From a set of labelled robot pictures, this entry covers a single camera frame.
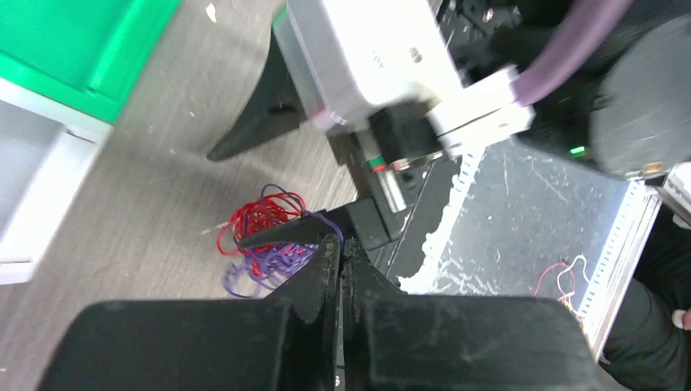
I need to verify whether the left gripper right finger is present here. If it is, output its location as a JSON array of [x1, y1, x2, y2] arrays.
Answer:
[[342, 239, 605, 390]]

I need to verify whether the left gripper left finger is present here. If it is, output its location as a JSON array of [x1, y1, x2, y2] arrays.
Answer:
[[38, 235, 341, 390]]

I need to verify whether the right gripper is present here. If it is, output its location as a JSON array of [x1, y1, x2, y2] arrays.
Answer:
[[206, 33, 442, 249]]

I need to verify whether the cable bundle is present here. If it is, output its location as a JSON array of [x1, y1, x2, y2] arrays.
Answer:
[[215, 183, 345, 300]]

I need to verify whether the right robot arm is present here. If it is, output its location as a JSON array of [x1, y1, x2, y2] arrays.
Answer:
[[207, 1, 690, 213]]

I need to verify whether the green plastic bin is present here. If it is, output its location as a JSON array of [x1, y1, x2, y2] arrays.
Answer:
[[1, 0, 180, 124]]

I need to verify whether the white plastic bin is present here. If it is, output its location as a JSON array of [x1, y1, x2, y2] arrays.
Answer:
[[1, 79, 113, 285]]

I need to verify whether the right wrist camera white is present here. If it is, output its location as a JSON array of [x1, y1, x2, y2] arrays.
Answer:
[[272, 1, 535, 157]]

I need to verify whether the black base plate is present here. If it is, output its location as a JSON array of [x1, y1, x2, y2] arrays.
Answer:
[[370, 159, 460, 286]]

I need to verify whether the loose wire bundle below table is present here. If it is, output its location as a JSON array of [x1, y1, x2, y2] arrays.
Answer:
[[533, 254, 591, 330]]

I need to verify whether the aluminium rail frame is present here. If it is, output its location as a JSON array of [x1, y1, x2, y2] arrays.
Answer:
[[577, 162, 690, 359]]

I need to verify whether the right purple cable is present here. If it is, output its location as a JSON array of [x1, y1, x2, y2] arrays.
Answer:
[[511, 0, 634, 108]]

